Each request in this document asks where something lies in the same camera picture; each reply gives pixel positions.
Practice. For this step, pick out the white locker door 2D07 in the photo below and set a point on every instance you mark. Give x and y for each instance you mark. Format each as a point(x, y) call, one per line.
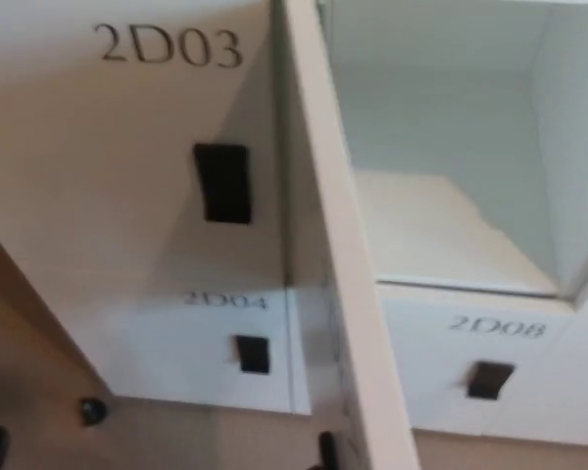
point(333, 196)

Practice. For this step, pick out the white locker door 2D04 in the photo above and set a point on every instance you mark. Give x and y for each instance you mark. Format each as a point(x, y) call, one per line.
point(176, 357)

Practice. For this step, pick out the white locker door 2D03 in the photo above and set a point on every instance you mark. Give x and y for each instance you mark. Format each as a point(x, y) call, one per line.
point(127, 147)

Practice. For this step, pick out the white locker door 2D08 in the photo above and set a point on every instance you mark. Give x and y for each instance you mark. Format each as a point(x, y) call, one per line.
point(421, 367)

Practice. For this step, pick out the white locker cabinet body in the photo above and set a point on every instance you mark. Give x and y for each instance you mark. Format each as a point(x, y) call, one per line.
point(446, 122)

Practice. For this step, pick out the black dome floor doorstop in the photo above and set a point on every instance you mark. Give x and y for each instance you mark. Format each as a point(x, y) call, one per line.
point(92, 411)

